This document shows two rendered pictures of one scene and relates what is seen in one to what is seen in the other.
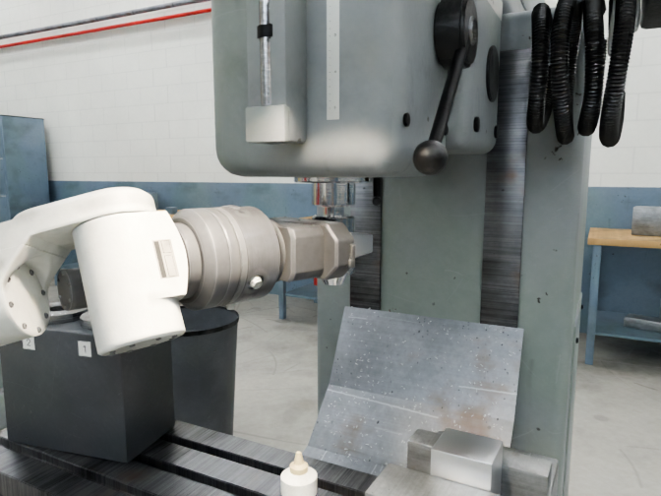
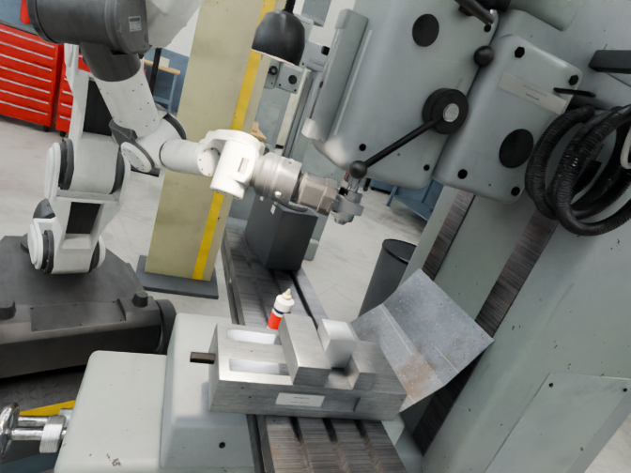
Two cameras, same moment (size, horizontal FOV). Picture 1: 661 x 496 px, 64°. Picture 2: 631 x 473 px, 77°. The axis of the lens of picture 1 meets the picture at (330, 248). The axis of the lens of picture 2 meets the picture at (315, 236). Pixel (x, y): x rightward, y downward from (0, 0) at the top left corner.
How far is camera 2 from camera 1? 0.48 m
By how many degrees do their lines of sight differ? 40
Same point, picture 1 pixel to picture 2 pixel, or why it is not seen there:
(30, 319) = (207, 169)
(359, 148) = (334, 152)
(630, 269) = not seen: outside the picture
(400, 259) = (457, 255)
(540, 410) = (476, 399)
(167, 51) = not seen: hidden behind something
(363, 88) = (346, 124)
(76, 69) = not seen: hidden behind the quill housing
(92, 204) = (231, 134)
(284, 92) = (315, 114)
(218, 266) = (260, 177)
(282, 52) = (320, 96)
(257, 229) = (288, 172)
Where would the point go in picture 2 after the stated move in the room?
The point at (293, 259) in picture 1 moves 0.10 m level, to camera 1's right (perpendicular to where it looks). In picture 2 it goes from (301, 193) to (338, 216)
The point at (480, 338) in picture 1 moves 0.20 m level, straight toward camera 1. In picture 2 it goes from (467, 328) to (404, 330)
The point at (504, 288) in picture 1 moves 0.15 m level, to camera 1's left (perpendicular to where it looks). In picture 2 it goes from (497, 307) to (438, 271)
